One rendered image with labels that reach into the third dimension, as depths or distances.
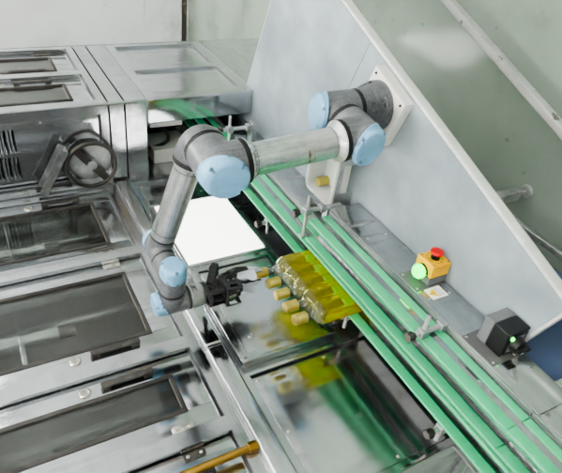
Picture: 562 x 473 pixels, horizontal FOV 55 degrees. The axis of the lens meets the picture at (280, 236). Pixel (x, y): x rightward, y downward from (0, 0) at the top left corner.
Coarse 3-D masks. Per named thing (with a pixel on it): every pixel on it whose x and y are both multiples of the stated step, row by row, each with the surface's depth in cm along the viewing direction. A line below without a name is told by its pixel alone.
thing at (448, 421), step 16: (256, 192) 223; (272, 208) 215; (272, 224) 206; (288, 240) 199; (352, 320) 170; (368, 320) 170; (368, 336) 164; (384, 336) 165; (384, 352) 159; (400, 368) 155; (416, 384) 151; (432, 400) 147; (448, 416) 144; (448, 432) 140; (464, 432) 141; (464, 448) 136; (480, 448) 137; (480, 464) 133; (496, 464) 134
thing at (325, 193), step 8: (328, 160) 199; (312, 168) 199; (320, 168) 200; (328, 168) 200; (336, 168) 183; (312, 176) 201; (328, 176) 201; (336, 176) 184; (312, 184) 202; (328, 184) 202; (312, 192) 199; (320, 192) 198; (328, 192) 198; (320, 200) 196; (328, 200) 194
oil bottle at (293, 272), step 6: (300, 264) 179; (306, 264) 179; (312, 264) 180; (318, 264) 180; (288, 270) 176; (294, 270) 176; (300, 270) 176; (306, 270) 176; (312, 270) 177; (318, 270) 177; (288, 276) 175; (294, 276) 174; (300, 276) 174; (288, 282) 175
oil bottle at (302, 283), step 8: (320, 272) 176; (328, 272) 177; (296, 280) 172; (304, 280) 172; (312, 280) 173; (320, 280) 173; (328, 280) 174; (296, 288) 171; (304, 288) 170; (296, 296) 172
